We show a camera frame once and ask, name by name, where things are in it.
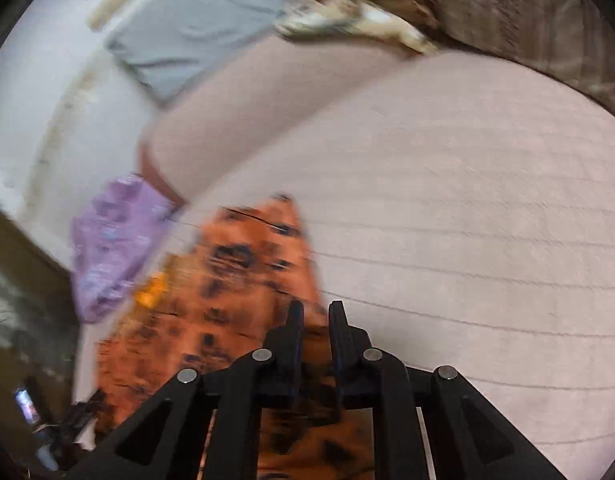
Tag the pink bolster cushion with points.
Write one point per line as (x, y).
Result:
(257, 105)

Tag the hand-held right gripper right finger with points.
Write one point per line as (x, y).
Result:
(336, 331)

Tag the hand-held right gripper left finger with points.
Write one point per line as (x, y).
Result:
(296, 331)

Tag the brown blanket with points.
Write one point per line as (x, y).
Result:
(527, 15)

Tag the beige patterned cloth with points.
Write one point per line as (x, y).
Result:
(337, 5)

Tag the grey pillow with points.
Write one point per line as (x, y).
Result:
(197, 25)

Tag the orange black floral cloth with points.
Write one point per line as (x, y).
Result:
(237, 280)

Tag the pink quilted mattress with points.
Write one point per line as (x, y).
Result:
(447, 210)

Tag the purple floral cloth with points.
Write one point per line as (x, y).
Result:
(117, 245)

